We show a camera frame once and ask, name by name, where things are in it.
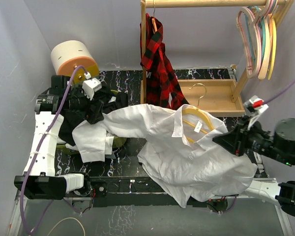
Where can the cream cylinder with coloured lid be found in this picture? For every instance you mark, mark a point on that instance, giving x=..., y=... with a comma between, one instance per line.
x=68, y=55

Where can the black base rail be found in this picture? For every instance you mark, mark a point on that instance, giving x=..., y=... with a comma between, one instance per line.
x=122, y=191

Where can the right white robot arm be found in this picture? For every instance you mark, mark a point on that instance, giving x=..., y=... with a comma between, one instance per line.
x=279, y=146

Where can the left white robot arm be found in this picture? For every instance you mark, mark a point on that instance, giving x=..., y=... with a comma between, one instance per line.
x=39, y=180

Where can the yellow wooden hanger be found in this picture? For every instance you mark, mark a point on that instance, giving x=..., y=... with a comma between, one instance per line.
x=275, y=21

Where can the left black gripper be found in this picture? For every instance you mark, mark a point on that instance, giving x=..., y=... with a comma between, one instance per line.
x=94, y=116

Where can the teal wooden hanger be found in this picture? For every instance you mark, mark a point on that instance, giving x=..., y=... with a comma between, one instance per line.
x=260, y=37

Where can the wooden clothes rack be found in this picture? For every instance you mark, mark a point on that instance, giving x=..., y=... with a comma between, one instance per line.
x=220, y=97

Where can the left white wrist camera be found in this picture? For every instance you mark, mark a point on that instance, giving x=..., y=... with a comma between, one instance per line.
x=90, y=86

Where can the orange wooden hanger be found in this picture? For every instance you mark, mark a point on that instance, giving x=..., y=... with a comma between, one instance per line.
x=153, y=18

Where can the white button-up shirt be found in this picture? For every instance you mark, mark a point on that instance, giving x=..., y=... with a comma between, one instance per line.
x=179, y=154

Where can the black garment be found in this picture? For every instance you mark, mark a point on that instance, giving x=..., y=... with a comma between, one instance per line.
x=73, y=119

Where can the olive green laundry basket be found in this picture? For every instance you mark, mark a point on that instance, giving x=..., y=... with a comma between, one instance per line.
x=86, y=139

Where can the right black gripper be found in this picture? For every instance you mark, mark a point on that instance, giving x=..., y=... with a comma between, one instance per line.
x=234, y=141

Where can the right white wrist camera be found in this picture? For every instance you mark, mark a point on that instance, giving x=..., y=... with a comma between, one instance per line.
x=254, y=107

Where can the red black plaid shirt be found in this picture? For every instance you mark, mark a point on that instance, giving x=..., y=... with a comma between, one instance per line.
x=163, y=88

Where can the natural wide wooden hanger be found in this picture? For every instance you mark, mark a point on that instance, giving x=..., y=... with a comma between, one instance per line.
x=261, y=23

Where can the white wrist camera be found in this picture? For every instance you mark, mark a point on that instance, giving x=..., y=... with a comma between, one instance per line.
x=90, y=86
x=254, y=107

